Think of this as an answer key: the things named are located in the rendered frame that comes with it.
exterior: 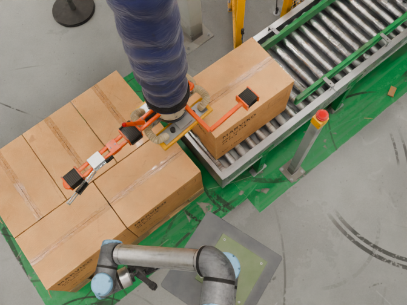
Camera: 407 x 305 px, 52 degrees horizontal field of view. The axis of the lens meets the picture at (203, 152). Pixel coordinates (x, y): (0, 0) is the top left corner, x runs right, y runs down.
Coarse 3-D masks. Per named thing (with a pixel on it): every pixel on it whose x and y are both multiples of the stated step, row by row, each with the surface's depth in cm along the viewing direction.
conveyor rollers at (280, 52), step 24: (336, 0) 314; (360, 0) 317; (384, 0) 312; (312, 24) 309; (360, 24) 307; (288, 48) 303; (312, 48) 301; (336, 48) 303; (288, 72) 295; (312, 72) 297; (312, 96) 288
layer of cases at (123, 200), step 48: (96, 96) 295; (48, 144) 283; (96, 144) 282; (144, 144) 281; (0, 192) 273; (48, 192) 272; (96, 192) 270; (144, 192) 269; (192, 192) 301; (48, 240) 261; (96, 240) 260; (48, 288) 251
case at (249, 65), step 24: (240, 48) 256; (216, 72) 251; (240, 72) 251; (264, 72) 250; (192, 96) 246; (216, 96) 246; (264, 96) 244; (288, 96) 265; (216, 120) 240; (240, 120) 241; (264, 120) 273; (216, 144) 247
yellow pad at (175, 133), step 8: (192, 104) 221; (200, 112) 219; (208, 112) 219; (192, 120) 217; (168, 128) 216; (176, 128) 216; (184, 128) 216; (176, 136) 215; (160, 144) 214; (168, 144) 214
